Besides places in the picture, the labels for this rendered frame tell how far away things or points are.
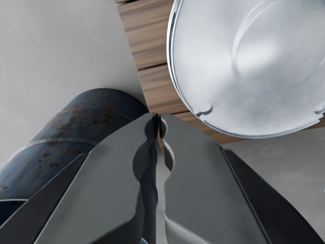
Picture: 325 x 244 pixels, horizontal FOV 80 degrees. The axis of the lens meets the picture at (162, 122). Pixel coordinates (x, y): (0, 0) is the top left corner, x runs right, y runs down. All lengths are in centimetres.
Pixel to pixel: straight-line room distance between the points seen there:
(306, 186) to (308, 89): 95
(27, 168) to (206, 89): 35
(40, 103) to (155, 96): 61
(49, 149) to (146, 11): 33
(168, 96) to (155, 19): 12
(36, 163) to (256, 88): 41
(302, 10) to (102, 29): 54
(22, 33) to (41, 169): 50
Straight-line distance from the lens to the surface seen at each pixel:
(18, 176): 44
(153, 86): 34
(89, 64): 74
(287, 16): 30
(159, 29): 32
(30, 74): 85
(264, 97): 34
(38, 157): 46
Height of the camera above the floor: 67
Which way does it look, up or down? 57 degrees down
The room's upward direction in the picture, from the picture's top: 179 degrees counter-clockwise
